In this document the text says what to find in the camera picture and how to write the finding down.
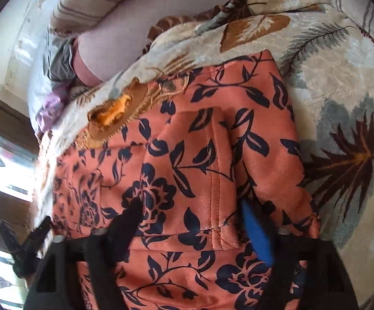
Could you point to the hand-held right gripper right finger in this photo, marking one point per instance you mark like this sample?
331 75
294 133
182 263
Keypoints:
258 232

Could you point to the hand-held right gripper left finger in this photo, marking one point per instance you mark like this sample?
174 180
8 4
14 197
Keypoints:
127 219

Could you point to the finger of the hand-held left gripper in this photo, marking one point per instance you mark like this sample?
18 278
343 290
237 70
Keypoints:
31 248

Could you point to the orange floral garment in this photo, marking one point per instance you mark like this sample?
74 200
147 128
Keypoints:
200 135

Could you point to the purple floral cloth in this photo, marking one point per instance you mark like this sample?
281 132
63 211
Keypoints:
52 106

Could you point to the grey pillow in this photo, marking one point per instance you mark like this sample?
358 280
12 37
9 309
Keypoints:
62 61

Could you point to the leaf print fleece blanket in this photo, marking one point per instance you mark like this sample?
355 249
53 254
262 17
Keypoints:
319 71

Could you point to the pink pillow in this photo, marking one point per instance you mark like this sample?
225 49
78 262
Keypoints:
141 16

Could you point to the striped bolster pillow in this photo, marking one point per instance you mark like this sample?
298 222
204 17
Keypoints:
86 3

